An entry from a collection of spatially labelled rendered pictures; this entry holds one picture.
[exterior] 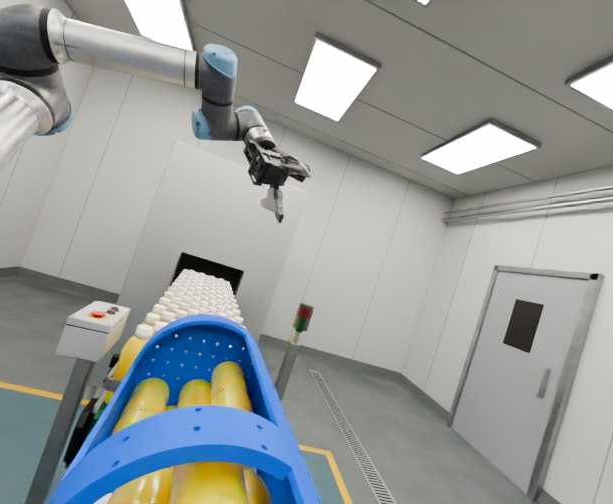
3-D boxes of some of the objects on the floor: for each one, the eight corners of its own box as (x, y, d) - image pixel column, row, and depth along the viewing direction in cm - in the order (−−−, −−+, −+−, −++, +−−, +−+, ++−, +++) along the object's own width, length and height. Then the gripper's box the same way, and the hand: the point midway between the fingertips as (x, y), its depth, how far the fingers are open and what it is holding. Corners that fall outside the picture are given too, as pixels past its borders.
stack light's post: (199, 620, 117) (291, 343, 122) (199, 608, 121) (289, 340, 126) (209, 620, 118) (300, 345, 123) (209, 608, 122) (297, 342, 127)
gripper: (231, 174, 84) (253, 228, 75) (261, 109, 73) (291, 163, 63) (259, 179, 90) (283, 230, 80) (290, 119, 78) (323, 170, 68)
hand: (296, 202), depth 73 cm, fingers open, 14 cm apart
